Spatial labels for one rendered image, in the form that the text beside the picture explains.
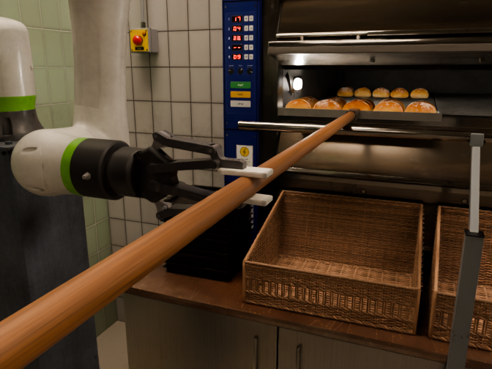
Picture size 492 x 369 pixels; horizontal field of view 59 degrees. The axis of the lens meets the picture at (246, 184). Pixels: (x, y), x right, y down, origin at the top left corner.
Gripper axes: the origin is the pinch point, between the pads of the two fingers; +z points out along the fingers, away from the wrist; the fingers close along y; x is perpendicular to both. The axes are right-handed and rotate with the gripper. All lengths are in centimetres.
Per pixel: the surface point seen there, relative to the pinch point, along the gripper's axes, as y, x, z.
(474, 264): 31, -59, 38
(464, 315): 45, -59, 38
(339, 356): 71, -65, 6
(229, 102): 0, -117, -52
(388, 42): -24, -105, 10
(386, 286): 47, -70, 18
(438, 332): 59, -70, 33
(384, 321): 58, -70, 18
